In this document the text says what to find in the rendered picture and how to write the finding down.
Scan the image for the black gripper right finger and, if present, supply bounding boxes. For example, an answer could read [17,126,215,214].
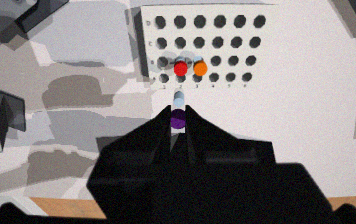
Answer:
[185,105,261,164]

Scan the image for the red-capped tube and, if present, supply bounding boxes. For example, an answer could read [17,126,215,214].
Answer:
[174,56,187,76]

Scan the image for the white tube rack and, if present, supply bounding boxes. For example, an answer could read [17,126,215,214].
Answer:
[141,3,281,90]

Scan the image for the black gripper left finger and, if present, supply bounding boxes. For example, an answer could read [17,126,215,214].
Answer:
[94,105,171,166]

